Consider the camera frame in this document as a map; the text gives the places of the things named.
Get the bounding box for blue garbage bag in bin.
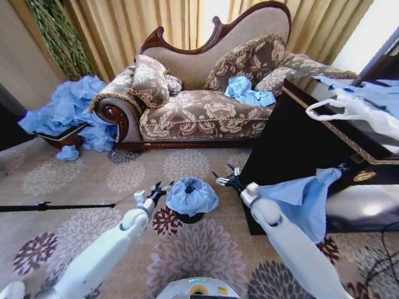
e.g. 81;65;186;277
165;176;220;218

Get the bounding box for small dark trash bin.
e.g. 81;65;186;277
174;210;205;224

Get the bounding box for hanging blue garbage bag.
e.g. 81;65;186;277
257;167;343;245

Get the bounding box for small crumpled blue bag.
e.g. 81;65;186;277
55;145;80;162

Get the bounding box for white plastic carrier bag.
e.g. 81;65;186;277
305;90;399;141

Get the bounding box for dark cabinet with gold trim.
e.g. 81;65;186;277
240;37;399;237

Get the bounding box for floral chaise longue sofa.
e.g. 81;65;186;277
89;1;312;151

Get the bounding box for crumpled blue bags on sofa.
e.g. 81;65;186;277
224;75;277;108

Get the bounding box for floral bolster cushion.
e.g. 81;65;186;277
254;67;296;97

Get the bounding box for black tripod pole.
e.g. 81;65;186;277
0;201;116;214

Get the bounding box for small floral round pillow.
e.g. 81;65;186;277
163;74;184;97

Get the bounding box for white robot front shell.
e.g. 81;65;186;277
155;277;241;299

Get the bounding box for floral fringed square pillow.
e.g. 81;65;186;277
129;54;171;110

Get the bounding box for dark wooden footstool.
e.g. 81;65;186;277
32;121;93;151

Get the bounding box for large floral fringed cushion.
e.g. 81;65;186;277
203;34;289;92

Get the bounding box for large pile of blue bags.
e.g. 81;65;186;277
17;75;120;153

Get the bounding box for flat blue bags on cabinet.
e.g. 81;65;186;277
313;74;399;121

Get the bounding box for beige pleated curtain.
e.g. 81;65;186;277
60;0;375;83

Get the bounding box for green artificial plant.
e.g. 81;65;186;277
25;0;94;82

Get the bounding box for gold drawer handle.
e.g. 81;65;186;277
353;170;377;183

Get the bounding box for black floor cable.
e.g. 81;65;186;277
363;222;399;283

